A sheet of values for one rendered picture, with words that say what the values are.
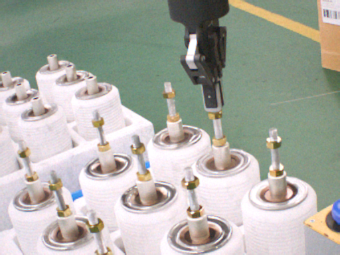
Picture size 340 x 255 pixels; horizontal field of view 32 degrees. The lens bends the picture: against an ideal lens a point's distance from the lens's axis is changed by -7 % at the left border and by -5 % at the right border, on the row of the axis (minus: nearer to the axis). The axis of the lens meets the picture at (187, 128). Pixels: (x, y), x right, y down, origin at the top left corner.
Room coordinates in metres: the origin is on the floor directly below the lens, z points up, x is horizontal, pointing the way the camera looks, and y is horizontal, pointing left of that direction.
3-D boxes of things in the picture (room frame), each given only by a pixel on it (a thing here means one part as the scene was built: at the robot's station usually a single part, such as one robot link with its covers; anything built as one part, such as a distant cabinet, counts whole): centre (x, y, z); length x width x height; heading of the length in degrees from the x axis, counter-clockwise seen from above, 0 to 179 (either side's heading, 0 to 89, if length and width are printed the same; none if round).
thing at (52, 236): (0.62, 0.17, 0.25); 0.08 x 0.08 x 0.01
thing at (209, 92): (0.72, -0.03, 0.37); 0.03 x 0.01 x 0.05; 158
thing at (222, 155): (0.74, -0.04, 0.26); 0.02 x 0.02 x 0.03
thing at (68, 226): (0.62, 0.17, 0.26); 0.02 x 0.02 x 0.03
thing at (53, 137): (1.05, 0.27, 0.16); 0.10 x 0.10 x 0.18
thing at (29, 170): (0.73, 0.22, 0.30); 0.01 x 0.01 x 0.08; 60
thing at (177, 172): (0.84, 0.02, 0.16); 0.10 x 0.10 x 0.18
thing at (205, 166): (0.74, -0.04, 0.25); 0.08 x 0.08 x 0.01
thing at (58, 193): (0.62, 0.17, 0.30); 0.01 x 0.01 x 0.08; 45
